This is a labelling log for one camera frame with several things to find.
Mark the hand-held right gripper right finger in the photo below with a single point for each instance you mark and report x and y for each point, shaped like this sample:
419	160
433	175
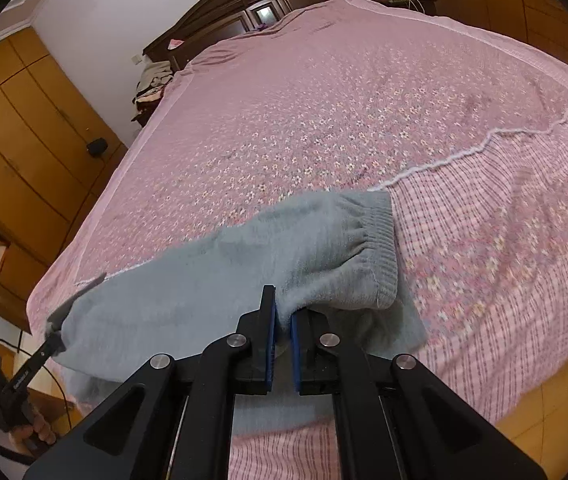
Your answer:
295	355

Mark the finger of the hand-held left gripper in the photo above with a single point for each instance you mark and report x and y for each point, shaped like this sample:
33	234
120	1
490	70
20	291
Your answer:
57	322

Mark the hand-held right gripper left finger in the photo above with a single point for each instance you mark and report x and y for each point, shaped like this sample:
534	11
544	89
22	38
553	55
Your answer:
270	340

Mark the grey pants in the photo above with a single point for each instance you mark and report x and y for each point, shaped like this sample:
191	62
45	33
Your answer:
188	285

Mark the person's left hand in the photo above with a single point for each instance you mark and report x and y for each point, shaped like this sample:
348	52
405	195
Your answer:
38	429

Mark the wooden wardrobe with shelves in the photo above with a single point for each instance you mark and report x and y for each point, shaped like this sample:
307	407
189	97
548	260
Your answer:
18	150

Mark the small black device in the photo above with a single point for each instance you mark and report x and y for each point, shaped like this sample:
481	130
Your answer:
97	147

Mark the pink floral blanket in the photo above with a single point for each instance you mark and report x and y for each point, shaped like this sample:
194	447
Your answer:
314	110

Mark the pile of clothes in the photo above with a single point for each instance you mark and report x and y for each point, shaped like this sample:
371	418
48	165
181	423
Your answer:
152	82

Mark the pink pillow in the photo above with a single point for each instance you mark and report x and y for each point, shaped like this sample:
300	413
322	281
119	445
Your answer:
175	44

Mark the dark wooden headboard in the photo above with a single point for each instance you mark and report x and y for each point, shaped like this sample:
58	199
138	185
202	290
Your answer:
244	15

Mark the wooden cabinet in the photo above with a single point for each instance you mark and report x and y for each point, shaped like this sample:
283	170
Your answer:
524	10

